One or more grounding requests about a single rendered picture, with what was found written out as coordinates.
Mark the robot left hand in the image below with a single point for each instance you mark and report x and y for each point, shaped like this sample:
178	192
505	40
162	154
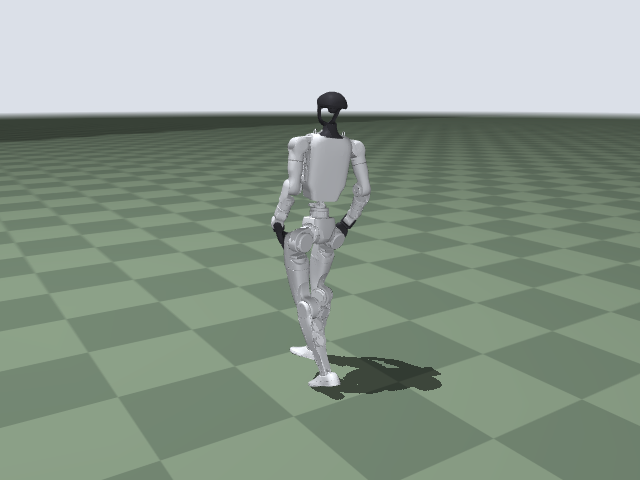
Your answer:
280	233

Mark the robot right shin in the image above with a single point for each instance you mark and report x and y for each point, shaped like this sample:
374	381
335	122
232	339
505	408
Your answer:
324	313

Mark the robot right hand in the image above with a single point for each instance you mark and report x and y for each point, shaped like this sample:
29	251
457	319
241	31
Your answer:
343	226

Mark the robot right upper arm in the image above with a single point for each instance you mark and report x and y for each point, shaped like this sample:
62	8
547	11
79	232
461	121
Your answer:
360	169

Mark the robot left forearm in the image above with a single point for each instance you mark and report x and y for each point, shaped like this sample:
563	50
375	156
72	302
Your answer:
284	205

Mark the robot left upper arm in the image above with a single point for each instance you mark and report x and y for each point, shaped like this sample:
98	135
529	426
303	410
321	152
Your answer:
297	146

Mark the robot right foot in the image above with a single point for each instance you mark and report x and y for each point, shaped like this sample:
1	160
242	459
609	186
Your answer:
302	352

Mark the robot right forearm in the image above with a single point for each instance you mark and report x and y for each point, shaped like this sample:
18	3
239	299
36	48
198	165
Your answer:
356	209

